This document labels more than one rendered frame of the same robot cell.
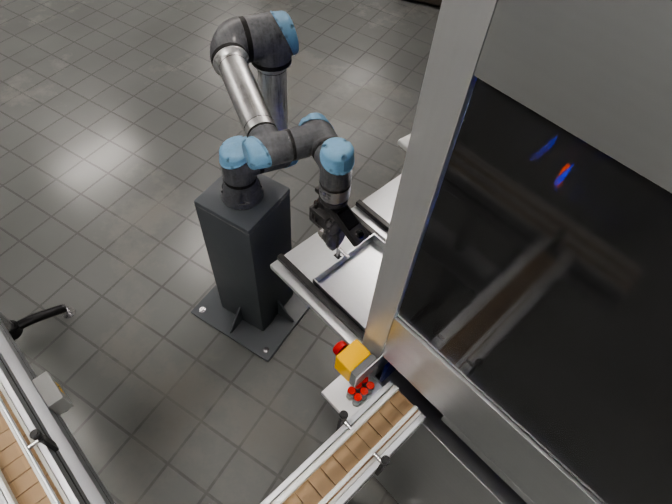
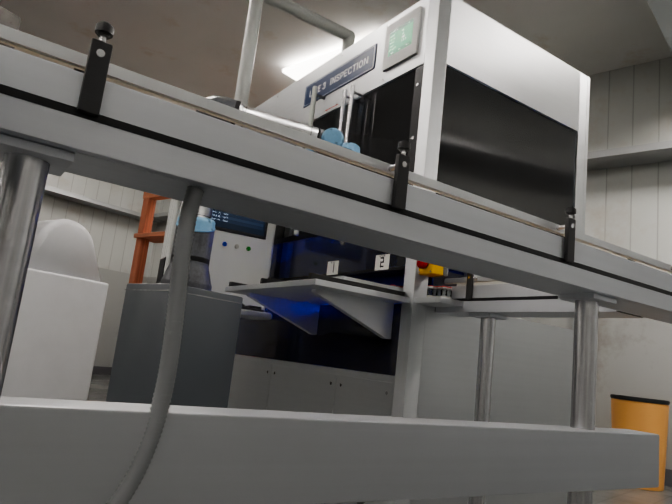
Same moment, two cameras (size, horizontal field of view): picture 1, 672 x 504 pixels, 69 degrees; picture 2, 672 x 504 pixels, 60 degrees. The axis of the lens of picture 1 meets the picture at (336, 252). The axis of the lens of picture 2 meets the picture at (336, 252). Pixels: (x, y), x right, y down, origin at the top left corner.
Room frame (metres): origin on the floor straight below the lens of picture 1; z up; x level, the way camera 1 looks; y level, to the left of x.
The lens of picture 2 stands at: (0.32, 1.94, 0.64)
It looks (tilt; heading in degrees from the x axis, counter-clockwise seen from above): 10 degrees up; 284
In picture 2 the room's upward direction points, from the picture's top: 7 degrees clockwise
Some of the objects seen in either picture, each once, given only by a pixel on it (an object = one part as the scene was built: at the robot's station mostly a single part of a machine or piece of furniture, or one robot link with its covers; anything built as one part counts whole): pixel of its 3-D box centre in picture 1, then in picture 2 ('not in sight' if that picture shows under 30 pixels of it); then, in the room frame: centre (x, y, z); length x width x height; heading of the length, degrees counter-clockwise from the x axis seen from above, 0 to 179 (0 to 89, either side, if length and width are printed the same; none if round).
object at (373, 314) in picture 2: not in sight; (352, 314); (0.74, -0.04, 0.79); 0.34 x 0.03 x 0.13; 48
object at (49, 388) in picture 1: (52, 393); not in sight; (0.49, 0.88, 0.50); 0.12 x 0.05 x 0.09; 48
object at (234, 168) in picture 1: (239, 160); (194, 236); (1.18, 0.35, 0.96); 0.13 x 0.12 x 0.14; 117
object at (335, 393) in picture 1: (357, 396); (441, 302); (0.45, -0.09, 0.87); 0.14 x 0.13 x 0.02; 48
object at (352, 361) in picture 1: (354, 362); (432, 265); (0.48, -0.07, 0.99); 0.08 x 0.07 x 0.07; 48
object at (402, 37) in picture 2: not in sight; (401, 39); (0.70, -0.22, 1.96); 0.21 x 0.01 x 0.21; 138
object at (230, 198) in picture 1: (241, 184); (188, 273); (1.18, 0.36, 0.84); 0.15 x 0.15 x 0.10
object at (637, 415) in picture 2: not in sight; (638, 441); (-0.86, -2.79, 0.31); 0.39 x 0.39 x 0.61
